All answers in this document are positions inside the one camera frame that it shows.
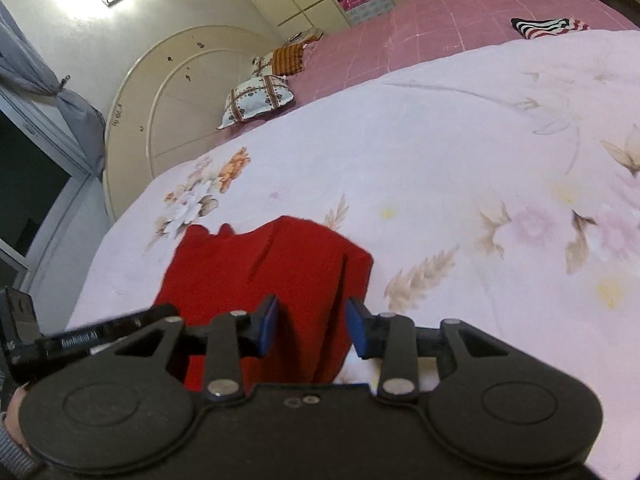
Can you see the white floral duvet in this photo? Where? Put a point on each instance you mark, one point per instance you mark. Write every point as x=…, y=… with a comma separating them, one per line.
x=499, y=186

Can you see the striped folded cloth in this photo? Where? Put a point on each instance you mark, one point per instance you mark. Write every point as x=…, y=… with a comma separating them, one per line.
x=530, y=30

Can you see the pink checked bedsheet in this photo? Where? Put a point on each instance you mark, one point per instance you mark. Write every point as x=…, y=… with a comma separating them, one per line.
x=419, y=31

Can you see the orange striped pillow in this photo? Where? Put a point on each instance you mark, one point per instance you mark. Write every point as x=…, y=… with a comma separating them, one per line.
x=284, y=61

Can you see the person's left hand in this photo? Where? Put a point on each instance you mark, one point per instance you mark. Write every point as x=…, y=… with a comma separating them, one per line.
x=12, y=419

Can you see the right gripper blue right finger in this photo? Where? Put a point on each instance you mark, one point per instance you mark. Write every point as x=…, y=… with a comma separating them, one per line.
x=391, y=339

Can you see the cream round headboard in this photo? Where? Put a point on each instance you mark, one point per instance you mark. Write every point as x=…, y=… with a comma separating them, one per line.
x=170, y=104

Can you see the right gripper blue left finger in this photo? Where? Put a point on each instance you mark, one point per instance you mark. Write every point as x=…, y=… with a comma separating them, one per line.
x=231, y=337

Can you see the red knit sweater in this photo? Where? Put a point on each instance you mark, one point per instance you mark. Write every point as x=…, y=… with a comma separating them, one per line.
x=312, y=271

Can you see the white patterned pillow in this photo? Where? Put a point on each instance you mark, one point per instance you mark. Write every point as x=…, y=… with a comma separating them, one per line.
x=254, y=97

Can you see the grey curtain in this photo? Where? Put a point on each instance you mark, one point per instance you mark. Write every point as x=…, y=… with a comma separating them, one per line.
x=24, y=68

